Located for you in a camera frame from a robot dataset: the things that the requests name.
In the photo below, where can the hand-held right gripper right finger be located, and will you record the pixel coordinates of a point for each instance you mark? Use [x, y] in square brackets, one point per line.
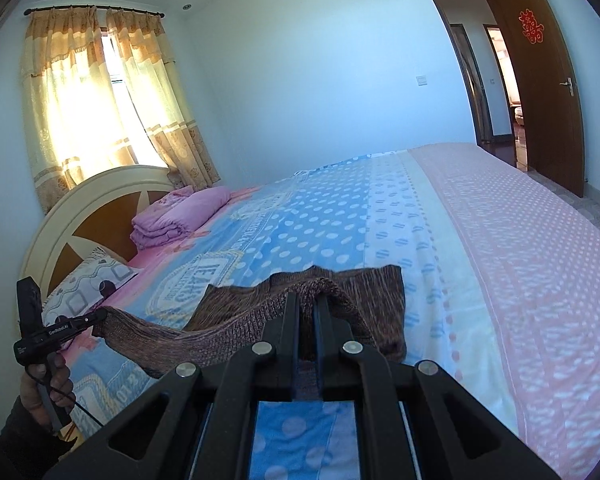
[330, 350]

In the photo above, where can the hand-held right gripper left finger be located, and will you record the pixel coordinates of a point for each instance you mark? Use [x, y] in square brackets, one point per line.
[285, 350]

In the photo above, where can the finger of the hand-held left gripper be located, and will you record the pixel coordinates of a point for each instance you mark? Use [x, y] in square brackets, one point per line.
[92, 319]

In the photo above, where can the brown knitted sweater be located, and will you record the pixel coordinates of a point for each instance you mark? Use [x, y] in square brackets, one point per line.
[370, 300]

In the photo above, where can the person's left forearm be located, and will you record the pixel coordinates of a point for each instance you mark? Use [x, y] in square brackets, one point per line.
[25, 447]

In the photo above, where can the person's left hand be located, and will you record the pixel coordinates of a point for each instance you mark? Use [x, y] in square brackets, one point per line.
[31, 387]

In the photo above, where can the white grey patterned pillow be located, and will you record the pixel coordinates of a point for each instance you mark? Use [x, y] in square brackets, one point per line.
[90, 285]

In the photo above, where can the cream wooden headboard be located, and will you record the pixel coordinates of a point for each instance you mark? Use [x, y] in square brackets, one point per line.
[70, 210]

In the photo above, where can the printed blue bed sheet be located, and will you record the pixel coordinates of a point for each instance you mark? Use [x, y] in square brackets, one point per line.
[330, 220]

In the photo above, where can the folded pink quilt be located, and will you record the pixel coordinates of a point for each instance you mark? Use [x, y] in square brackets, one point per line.
[180, 215]

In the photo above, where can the pink dotted bed sheet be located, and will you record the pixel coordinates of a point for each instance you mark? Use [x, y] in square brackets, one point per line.
[530, 260]

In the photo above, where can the cream orange patterned curtain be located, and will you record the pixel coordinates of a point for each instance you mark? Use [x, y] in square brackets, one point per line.
[60, 100]
[175, 110]

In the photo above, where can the window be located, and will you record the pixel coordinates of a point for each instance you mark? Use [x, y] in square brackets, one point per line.
[117, 85]

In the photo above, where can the dark curtain rod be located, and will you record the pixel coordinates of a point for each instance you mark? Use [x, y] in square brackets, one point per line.
[95, 8]

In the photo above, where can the brown wooden door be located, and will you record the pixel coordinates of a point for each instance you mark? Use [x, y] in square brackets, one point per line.
[545, 120]

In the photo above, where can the red paper door decoration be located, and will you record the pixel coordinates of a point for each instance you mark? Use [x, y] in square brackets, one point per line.
[531, 26]

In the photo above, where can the brown door frame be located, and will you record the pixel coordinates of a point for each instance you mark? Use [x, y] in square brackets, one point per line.
[445, 15]

